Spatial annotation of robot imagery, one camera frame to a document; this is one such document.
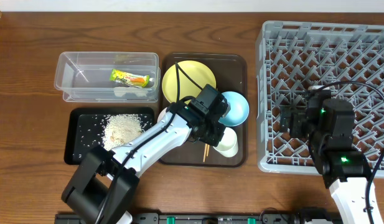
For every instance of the clear plastic bin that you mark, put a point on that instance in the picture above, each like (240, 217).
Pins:
(85, 76)

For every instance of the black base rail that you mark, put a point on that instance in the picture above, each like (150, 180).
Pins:
(154, 218)

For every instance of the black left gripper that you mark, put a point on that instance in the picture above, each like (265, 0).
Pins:
(208, 134)

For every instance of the wooden chopstick left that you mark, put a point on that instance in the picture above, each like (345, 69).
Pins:
(205, 152)

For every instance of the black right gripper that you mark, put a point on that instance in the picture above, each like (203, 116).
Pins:
(287, 119)

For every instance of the grey plastic dishwasher rack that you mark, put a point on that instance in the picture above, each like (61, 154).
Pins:
(293, 56)

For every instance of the pile of rice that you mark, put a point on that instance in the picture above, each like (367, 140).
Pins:
(108, 130)

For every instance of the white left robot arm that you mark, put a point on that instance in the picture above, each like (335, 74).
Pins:
(102, 187)

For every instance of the black rectangular tray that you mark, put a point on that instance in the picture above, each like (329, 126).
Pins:
(69, 158)

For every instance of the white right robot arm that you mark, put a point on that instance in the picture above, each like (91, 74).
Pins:
(327, 124)

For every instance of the light blue bowl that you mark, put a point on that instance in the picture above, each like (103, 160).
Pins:
(239, 109)

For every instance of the dark brown serving tray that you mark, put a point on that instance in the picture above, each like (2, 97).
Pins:
(231, 75)

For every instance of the white bowl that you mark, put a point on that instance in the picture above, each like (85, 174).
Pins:
(161, 114)

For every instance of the green snack wrapper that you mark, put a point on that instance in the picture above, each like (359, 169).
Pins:
(129, 79)

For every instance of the small white cup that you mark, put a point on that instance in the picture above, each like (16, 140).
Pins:
(228, 145)

